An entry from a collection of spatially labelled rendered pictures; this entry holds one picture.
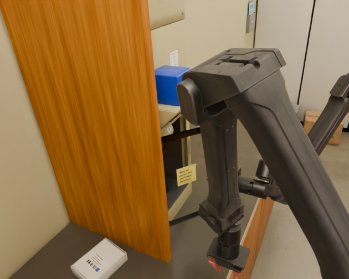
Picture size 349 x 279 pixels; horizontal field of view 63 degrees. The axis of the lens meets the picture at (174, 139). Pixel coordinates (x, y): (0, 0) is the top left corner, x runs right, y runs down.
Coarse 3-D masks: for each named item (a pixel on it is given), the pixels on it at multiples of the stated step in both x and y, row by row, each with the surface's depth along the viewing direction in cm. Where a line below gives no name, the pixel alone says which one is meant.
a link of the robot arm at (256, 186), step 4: (256, 180) 97; (260, 180) 97; (268, 180) 97; (252, 184) 97; (256, 184) 96; (260, 184) 95; (264, 184) 95; (252, 188) 96; (256, 188) 95; (260, 188) 95; (264, 188) 94; (252, 192) 96; (256, 192) 95; (260, 192) 94; (256, 196) 96; (260, 196) 95; (264, 196) 94
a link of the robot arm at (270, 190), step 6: (264, 162) 96; (258, 168) 97; (264, 168) 96; (258, 174) 96; (264, 174) 95; (270, 174) 94; (270, 180) 93; (270, 186) 90; (276, 186) 89; (264, 192) 92; (270, 192) 89; (276, 192) 88
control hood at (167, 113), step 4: (160, 104) 87; (164, 104) 86; (160, 108) 84; (164, 108) 83; (168, 108) 83; (172, 108) 83; (176, 108) 83; (160, 112) 84; (164, 112) 83; (168, 112) 82; (172, 112) 82; (176, 112) 82; (160, 116) 84; (164, 116) 84; (168, 116) 83; (172, 116) 82; (160, 120) 85; (164, 120) 84; (168, 120) 84; (160, 124) 86; (164, 124) 85; (160, 128) 87
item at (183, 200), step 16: (176, 144) 97; (192, 144) 99; (176, 160) 100; (192, 160) 103; (176, 176) 103; (176, 192) 106; (192, 192) 110; (208, 192) 113; (176, 208) 110; (192, 208) 113
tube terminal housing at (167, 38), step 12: (168, 24) 92; (180, 24) 98; (156, 36) 86; (168, 36) 92; (180, 36) 99; (156, 48) 87; (168, 48) 94; (180, 48) 101; (156, 60) 89; (168, 60) 95; (180, 60) 103; (180, 120) 118
